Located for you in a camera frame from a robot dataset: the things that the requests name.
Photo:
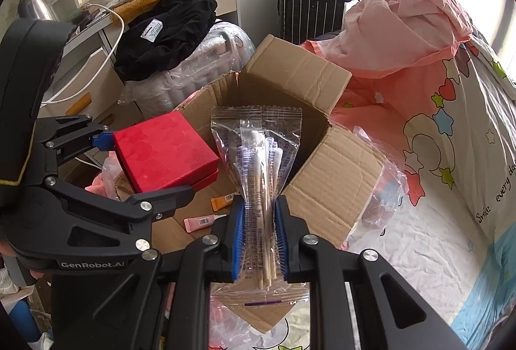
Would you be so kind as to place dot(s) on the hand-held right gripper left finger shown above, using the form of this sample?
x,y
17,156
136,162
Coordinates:
x,y
238,237

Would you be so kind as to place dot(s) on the clear plastic-wrapped bundle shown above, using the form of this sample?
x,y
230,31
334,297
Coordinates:
x,y
193,84

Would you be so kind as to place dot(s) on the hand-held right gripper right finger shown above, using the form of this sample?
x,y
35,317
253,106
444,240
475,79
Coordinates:
x,y
282,237

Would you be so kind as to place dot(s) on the pink tube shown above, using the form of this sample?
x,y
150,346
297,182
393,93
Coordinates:
x,y
199,222

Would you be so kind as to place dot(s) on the red square gift box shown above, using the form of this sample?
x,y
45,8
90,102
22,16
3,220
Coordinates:
x,y
161,148

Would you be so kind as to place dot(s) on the brown cardboard box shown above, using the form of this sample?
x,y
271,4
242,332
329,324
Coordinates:
x,y
306,72

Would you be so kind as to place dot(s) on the black folded garment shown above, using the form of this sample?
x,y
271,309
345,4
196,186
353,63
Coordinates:
x,y
169,35

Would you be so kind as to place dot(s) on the orange tube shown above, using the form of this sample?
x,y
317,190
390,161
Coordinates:
x,y
221,201

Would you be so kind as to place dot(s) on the star-printed quilt pink lining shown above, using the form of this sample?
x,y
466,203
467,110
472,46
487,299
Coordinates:
x,y
455,124

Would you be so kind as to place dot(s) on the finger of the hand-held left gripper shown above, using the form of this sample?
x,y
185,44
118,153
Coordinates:
x,y
103,141
169,197

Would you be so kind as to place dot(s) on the clear packet of cotton swabs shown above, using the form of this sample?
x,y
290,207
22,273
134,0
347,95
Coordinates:
x,y
258,156

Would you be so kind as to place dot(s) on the clear plastic bag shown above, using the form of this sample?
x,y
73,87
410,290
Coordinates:
x,y
387,189

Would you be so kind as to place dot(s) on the silver kettle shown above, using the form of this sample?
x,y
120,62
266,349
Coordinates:
x,y
38,7

